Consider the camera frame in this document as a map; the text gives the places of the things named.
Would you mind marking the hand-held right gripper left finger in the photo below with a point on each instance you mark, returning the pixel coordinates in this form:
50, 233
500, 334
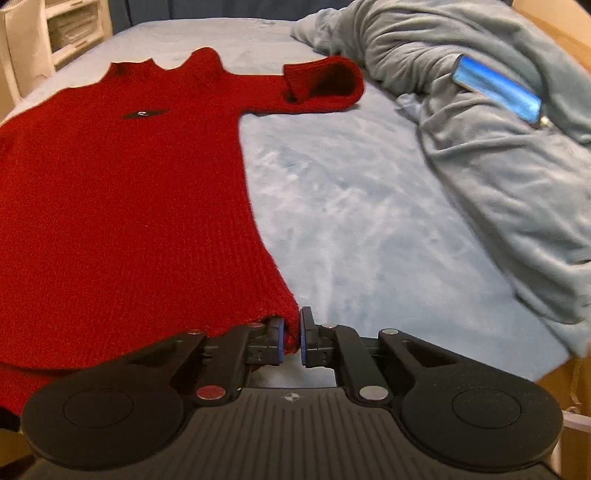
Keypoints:
278, 340

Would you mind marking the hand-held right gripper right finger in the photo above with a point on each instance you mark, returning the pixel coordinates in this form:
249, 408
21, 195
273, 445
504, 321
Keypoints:
304, 338

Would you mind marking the red knitted sweater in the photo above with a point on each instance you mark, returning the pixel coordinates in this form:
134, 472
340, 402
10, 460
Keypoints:
124, 194

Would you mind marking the grey-blue fleece blanket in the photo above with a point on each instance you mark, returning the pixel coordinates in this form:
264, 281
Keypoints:
498, 152

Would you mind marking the shiny blue cylinder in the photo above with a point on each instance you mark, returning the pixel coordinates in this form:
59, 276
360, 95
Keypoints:
498, 87

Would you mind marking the dark blue headboard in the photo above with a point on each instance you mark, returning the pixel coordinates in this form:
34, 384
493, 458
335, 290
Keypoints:
198, 11

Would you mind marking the wooden bed frame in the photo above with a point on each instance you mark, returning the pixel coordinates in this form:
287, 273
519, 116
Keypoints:
561, 27

